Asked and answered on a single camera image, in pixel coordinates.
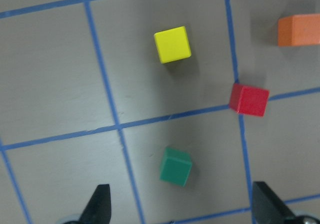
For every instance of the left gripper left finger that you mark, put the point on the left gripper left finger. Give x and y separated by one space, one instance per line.
98 209

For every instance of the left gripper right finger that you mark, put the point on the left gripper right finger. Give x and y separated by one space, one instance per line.
267 207

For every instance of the red wooden block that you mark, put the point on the red wooden block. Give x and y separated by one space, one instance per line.
248 100

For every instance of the green wooden block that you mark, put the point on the green wooden block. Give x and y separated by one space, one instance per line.
175 166

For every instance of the orange wooden block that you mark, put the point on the orange wooden block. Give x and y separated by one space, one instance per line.
298 30

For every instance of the yellow wooden block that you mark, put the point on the yellow wooden block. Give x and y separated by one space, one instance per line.
172 45

